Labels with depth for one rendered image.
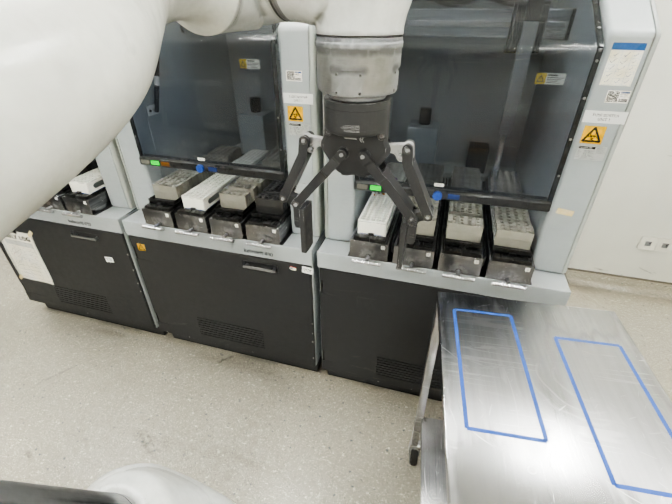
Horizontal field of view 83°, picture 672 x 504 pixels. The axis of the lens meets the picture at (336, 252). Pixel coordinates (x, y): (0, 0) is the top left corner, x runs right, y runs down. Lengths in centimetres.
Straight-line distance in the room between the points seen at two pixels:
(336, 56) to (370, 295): 112
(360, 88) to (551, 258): 111
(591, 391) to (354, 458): 99
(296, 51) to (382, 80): 88
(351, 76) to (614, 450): 77
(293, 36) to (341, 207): 55
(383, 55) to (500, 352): 73
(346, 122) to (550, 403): 70
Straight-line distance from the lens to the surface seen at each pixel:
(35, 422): 218
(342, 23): 41
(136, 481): 60
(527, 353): 100
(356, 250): 134
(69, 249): 219
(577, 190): 133
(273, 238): 143
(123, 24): 19
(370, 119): 43
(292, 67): 129
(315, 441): 173
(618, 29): 125
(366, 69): 41
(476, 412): 85
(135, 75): 19
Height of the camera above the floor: 148
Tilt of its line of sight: 33 degrees down
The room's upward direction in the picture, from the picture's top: straight up
